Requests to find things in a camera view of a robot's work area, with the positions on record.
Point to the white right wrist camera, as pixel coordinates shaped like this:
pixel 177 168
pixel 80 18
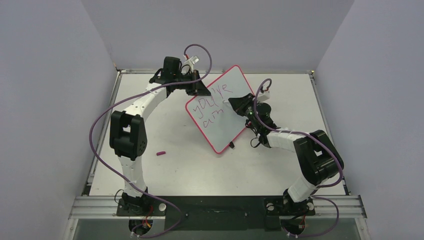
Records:
pixel 263 96

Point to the aluminium table edge rail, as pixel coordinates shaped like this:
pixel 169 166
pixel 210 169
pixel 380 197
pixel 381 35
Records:
pixel 106 207

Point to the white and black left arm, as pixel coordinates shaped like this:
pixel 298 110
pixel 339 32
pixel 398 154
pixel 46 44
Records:
pixel 128 135

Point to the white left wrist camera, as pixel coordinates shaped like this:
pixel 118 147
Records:
pixel 189 63

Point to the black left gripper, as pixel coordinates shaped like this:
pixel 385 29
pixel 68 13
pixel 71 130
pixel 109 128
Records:
pixel 202 90

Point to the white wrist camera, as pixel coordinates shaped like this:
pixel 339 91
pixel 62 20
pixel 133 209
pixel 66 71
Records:
pixel 189 63
pixel 263 96

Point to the pink-framed whiteboard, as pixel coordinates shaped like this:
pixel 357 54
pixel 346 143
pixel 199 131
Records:
pixel 214 116

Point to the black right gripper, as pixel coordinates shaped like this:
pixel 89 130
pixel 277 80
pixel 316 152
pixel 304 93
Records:
pixel 245 106

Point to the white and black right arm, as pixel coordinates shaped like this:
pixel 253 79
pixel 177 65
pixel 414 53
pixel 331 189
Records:
pixel 317 156

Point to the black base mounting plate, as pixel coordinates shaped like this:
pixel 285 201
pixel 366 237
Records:
pixel 218 213

